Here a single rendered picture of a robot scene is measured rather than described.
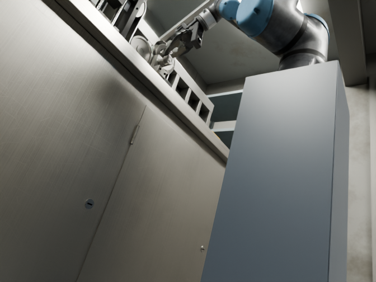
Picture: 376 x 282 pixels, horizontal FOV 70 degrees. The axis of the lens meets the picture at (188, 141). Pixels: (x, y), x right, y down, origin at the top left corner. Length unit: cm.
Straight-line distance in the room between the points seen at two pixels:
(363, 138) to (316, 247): 270
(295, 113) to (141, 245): 50
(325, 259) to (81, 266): 47
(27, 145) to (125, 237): 32
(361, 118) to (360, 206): 92
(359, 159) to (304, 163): 252
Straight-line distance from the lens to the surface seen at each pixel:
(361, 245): 278
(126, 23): 96
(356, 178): 295
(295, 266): 47
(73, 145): 61
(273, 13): 72
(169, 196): 81
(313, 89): 60
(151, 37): 175
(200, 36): 118
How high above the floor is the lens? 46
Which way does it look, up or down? 24 degrees up
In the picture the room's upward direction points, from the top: 17 degrees clockwise
